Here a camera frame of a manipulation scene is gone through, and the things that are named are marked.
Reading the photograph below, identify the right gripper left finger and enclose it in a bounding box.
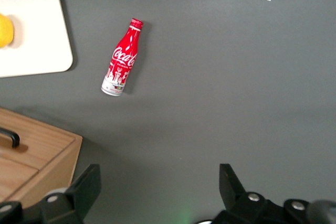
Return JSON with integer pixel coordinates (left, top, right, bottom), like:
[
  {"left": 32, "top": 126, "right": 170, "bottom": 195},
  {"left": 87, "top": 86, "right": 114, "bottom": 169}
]
[{"left": 0, "top": 163, "right": 102, "bottom": 224}]

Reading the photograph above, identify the white rectangular tray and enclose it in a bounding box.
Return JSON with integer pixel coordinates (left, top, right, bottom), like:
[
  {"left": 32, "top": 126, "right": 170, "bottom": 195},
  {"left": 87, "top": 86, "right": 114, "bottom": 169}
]
[{"left": 0, "top": 0, "right": 74, "bottom": 78}]

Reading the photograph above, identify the black drawer handle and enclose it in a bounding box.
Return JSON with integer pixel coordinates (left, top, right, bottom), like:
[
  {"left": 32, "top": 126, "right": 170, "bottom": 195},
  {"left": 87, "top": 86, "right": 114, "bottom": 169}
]
[{"left": 0, "top": 126, "right": 21, "bottom": 148}]

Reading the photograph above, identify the wooden drawer cabinet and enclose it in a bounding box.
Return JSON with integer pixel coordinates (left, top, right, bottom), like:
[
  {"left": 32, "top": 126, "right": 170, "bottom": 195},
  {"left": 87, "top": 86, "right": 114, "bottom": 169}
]
[{"left": 0, "top": 106, "right": 83, "bottom": 203}]

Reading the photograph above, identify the red Coca-Cola bottle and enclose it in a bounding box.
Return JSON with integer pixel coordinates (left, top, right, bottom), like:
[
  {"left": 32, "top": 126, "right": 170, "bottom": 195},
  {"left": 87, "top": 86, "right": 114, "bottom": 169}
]
[{"left": 100, "top": 18, "right": 144, "bottom": 97}]

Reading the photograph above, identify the yellow lemon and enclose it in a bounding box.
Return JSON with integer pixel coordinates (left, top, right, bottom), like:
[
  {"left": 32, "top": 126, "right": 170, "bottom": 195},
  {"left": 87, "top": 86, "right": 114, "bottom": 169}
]
[{"left": 0, "top": 13, "right": 15, "bottom": 49}]

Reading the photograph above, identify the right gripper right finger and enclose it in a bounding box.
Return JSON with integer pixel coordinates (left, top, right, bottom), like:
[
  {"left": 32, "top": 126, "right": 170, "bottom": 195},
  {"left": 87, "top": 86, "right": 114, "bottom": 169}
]
[{"left": 212, "top": 163, "right": 336, "bottom": 224}]

